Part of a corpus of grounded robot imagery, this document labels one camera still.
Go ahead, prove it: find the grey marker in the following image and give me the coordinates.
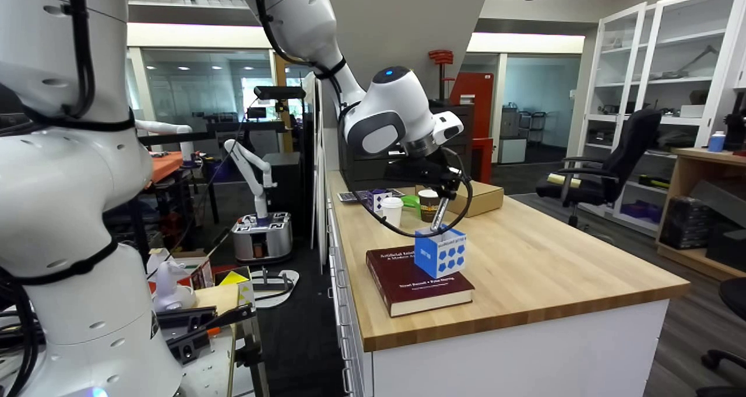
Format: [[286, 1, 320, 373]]
[[431, 196, 451, 235]]

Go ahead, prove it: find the flat cardboard box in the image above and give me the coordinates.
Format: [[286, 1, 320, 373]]
[[415, 180, 505, 219]]

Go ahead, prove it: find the blue and white box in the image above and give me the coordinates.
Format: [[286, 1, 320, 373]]
[[414, 225, 467, 279]]

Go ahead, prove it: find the dark red book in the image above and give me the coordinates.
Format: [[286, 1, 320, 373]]
[[365, 245, 476, 318]]

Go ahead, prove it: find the cardboard box with yellow label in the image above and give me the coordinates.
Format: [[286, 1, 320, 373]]
[[212, 266, 257, 311]]

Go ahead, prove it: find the brown paper cup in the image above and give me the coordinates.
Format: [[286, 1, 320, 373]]
[[418, 189, 441, 223]]

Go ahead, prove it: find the black drawer cabinet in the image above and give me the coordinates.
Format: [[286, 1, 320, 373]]
[[338, 102, 474, 191]]

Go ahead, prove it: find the white paper cup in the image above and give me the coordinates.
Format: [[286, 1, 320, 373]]
[[380, 197, 404, 229]]

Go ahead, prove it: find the blue and white cube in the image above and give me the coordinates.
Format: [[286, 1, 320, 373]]
[[367, 189, 392, 214]]

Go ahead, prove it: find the red cabinet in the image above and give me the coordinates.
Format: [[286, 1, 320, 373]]
[[448, 72, 495, 185]]

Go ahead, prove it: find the calculator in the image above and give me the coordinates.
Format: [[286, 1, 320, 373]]
[[337, 189, 406, 204]]

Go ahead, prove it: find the red stand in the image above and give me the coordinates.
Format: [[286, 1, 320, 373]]
[[428, 49, 455, 101]]

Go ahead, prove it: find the whiteboard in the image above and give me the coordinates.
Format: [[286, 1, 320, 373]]
[[301, 71, 329, 268]]

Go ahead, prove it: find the black office chair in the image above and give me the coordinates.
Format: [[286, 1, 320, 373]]
[[535, 108, 664, 229], [698, 277, 746, 397]]

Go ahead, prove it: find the white robot on silver base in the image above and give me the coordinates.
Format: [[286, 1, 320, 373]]
[[224, 139, 294, 264]]

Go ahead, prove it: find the black equipment case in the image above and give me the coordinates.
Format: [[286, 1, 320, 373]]
[[659, 195, 716, 250]]

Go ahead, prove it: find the wooden shelf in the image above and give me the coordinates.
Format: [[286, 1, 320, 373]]
[[656, 147, 746, 282]]

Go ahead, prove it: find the white glass cabinet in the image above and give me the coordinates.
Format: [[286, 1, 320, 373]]
[[574, 0, 746, 238]]

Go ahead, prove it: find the orange table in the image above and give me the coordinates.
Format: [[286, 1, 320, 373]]
[[142, 150, 186, 191]]

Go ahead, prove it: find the black device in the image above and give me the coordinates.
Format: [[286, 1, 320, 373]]
[[723, 90, 746, 152]]

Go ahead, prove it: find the camera on mount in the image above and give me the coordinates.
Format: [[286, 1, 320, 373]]
[[254, 86, 307, 119]]

